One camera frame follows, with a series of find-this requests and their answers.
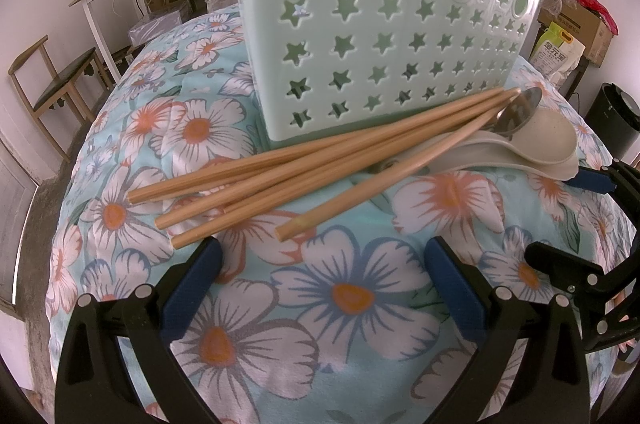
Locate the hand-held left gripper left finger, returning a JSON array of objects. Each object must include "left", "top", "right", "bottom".
[{"left": 54, "top": 236, "right": 224, "bottom": 424}]

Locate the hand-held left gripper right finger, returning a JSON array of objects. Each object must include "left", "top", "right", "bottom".
[{"left": 424, "top": 235, "right": 593, "bottom": 424}]

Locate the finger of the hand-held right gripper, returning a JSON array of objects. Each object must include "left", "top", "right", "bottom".
[
  {"left": 525, "top": 242, "right": 609, "bottom": 306},
  {"left": 574, "top": 159, "right": 640, "bottom": 203}
]

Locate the white plastic spoon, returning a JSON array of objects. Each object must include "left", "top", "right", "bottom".
[{"left": 430, "top": 144, "right": 581, "bottom": 183}]

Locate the metal spoon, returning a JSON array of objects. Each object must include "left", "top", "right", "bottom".
[{"left": 487, "top": 86, "right": 544, "bottom": 140}]

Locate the mint green utensil holder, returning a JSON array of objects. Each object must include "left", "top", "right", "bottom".
[{"left": 223, "top": 0, "right": 552, "bottom": 150}]

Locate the black trash bin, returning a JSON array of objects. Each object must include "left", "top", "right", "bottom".
[{"left": 585, "top": 81, "right": 640, "bottom": 160}]

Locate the floral blanket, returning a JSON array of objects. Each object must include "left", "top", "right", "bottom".
[{"left": 45, "top": 1, "right": 631, "bottom": 424}]

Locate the white rice bag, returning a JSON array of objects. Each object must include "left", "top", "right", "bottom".
[{"left": 529, "top": 21, "right": 586, "bottom": 92}]

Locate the large cardboard box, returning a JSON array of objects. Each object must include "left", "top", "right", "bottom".
[{"left": 537, "top": 1, "right": 616, "bottom": 65}]

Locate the red cloth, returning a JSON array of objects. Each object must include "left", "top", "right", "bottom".
[{"left": 565, "top": 0, "right": 621, "bottom": 36}]

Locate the white door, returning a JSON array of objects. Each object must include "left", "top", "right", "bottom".
[{"left": 0, "top": 139, "right": 41, "bottom": 320}]

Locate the wooden chair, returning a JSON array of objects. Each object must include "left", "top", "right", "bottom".
[{"left": 9, "top": 35, "right": 113, "bottom": 162}]

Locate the plastic wrapped box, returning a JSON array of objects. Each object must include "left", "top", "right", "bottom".
[{"left": 127, "top": 9, "right": 193, "bottom": 47}]

